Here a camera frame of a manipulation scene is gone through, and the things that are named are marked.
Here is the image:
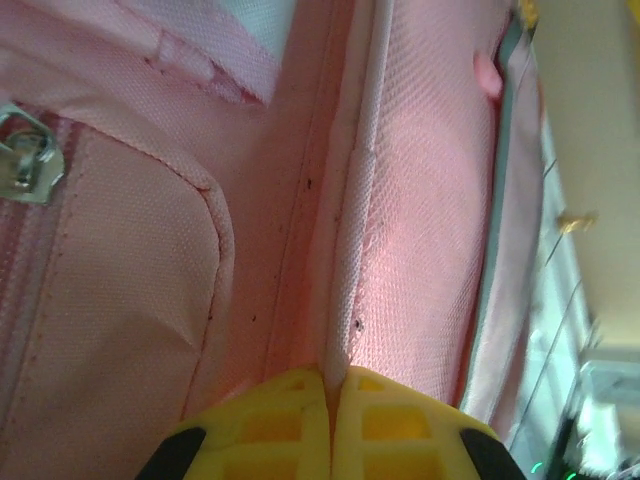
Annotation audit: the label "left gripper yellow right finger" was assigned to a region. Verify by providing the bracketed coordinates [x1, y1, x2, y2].
[329, 364, 522, 480]

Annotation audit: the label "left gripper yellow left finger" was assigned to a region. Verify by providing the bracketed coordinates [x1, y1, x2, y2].
[141, 366, 335, 480]

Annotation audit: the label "pink student backpack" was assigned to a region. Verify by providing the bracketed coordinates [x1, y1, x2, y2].
[0, 0, 554, 480]

